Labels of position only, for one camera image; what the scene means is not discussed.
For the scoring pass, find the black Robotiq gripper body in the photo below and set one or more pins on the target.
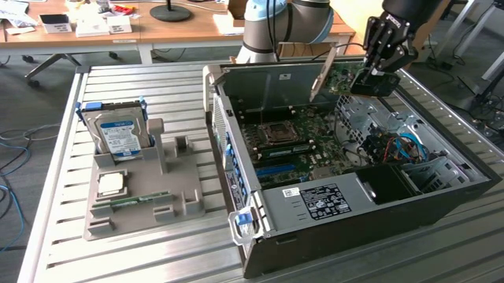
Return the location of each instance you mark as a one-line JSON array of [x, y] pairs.
[[413, 11]]

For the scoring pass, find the green graphics card black shroud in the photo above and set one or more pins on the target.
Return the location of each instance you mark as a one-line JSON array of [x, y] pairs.
[[373, 85]]

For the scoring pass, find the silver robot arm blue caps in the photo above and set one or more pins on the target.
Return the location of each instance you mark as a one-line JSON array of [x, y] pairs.
[[302, 17]]

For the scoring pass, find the silver disk bay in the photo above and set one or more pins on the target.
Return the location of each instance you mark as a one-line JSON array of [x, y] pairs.
[[354, 118], [437, 174]]

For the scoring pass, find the white paper booklet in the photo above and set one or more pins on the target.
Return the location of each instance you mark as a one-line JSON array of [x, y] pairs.
[[229, 25]]

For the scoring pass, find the metal CPU socket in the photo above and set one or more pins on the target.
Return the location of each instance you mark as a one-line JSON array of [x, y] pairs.
[[279, 132]]

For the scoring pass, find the green motherboard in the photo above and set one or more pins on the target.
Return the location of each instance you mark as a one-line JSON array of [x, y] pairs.
[[326, 159]]

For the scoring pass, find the installed RAM stick with label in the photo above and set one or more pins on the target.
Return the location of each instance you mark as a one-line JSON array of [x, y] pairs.
[[285, 151]]

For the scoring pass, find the blue expansion slot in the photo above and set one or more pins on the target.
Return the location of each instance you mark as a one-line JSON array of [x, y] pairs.
[[275, 170]]

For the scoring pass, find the wooden office desk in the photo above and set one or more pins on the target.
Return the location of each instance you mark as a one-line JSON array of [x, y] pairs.
[[177, 29], [59, 38]]

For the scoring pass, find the black round lamp base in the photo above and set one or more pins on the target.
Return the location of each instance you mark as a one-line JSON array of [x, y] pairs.
[[171, 13]]

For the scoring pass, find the black open PC case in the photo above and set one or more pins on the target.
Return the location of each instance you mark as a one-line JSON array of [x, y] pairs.
[[354, 233]]

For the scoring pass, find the grey power supply housing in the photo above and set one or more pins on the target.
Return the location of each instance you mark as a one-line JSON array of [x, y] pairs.
[[283, 212]]

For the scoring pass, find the small red object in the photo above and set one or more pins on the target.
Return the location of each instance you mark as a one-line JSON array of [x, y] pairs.
[[123, 9]]

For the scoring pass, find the white cardboard box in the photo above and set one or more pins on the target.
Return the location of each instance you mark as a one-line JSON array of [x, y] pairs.
[[119, 28], [92, 28]]

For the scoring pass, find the blue case release latch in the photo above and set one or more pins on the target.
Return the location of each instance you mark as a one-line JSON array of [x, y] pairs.
[[242, 219]]

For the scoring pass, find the hard disk in blue caddy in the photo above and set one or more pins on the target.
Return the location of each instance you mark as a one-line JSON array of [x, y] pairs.
[[119, 135]]

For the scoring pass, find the grey plastic parts rack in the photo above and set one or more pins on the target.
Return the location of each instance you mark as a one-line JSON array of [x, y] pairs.
[[146, 182]]

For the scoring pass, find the white cup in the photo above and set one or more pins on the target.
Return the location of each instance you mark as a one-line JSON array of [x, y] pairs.
[[75, 4]]

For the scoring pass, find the white box black inside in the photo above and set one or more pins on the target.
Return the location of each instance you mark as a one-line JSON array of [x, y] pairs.
[[59, 28]]

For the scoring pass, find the green loose RAM stick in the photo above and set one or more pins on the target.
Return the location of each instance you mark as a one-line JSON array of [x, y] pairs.
[[130, 200]]

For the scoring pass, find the silver CPU chip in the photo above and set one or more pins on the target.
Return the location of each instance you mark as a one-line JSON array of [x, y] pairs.
[[110, 184]]

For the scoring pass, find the white paper slip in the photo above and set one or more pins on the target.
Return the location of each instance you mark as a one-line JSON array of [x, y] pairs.
[[19, 30]]

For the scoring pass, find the clear plastic bag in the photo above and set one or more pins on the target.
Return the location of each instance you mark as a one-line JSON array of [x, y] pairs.
[[13, 13]]

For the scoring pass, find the white desk frame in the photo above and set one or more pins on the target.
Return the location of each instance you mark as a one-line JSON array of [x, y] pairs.
[[475, 29]]

